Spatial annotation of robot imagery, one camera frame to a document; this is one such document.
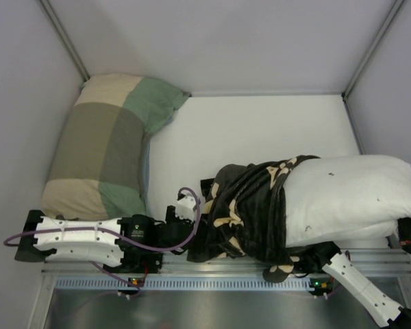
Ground white pillow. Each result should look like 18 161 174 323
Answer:
284 155 411 247

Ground black floral plush pillowcase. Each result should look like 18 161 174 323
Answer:
186 154 321 284

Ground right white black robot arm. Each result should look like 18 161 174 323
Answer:
316 218 411 328

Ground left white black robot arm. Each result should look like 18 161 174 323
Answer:
14 204 200 273

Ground green beige patchwork pillow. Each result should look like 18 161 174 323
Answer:
41 73 190 221

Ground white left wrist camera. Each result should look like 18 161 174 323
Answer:
175 193 201 221

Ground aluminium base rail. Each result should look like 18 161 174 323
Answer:
42 249 411 277

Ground perforated grey cable duct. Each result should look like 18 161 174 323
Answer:
54 275 334 292

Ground right aluminium corner post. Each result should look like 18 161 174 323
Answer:
341 0 408 102

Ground aluminium corner post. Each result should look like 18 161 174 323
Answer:
341 0 408 102
36 0 90 82

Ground left aluminium corner post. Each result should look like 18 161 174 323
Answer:
36 0 90 82

